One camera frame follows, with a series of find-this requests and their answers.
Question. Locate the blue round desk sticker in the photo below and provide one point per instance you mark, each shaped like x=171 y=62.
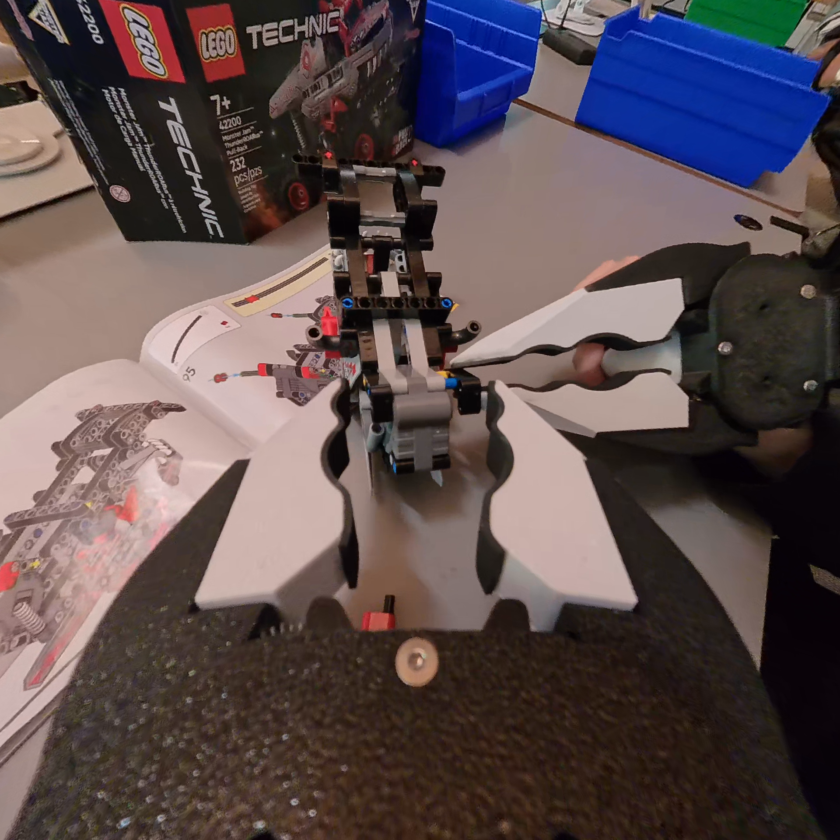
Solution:
x=748 y=222

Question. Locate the open instruction booklet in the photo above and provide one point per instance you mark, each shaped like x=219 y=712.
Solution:
x=131 y=426

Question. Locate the black grey toy truck chassis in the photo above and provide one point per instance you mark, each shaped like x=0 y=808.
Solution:
x=394 y=328

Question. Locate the large blue storage bin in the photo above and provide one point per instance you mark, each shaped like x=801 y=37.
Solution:
x=689 y=98

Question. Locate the white board stand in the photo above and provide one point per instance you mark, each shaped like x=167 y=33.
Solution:
x=577 y=10
x=26 y=154

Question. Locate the person's black clothing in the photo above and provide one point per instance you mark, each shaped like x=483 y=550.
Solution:
x=807 y=656

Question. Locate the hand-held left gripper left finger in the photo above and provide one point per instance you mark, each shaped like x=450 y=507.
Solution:
x=282 y=518

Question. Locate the black connector with blue pin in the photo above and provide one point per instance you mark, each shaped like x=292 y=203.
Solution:
x=469 y=397

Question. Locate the small blue storage bin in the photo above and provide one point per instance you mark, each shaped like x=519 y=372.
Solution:
x=472 y=72

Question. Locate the green storage bin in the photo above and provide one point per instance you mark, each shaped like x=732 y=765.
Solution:
x=741 y=19

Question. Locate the person's right hand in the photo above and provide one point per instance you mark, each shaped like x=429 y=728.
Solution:
x=597 y=272

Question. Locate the grey desk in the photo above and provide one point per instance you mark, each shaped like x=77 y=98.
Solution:
x=590 y=216

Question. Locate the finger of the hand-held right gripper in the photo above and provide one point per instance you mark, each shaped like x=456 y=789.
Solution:
x=590 y=315
x=623 y=403

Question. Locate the small red brick piece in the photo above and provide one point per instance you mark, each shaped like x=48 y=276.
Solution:
x=379 y=617

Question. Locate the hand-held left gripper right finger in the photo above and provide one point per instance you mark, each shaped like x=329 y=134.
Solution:
x=558 y=518

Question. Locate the black toy set box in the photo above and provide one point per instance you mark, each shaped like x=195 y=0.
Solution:
x=197 y=131

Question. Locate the person's right forearm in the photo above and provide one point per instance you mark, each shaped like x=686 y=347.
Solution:
x=794 y=472

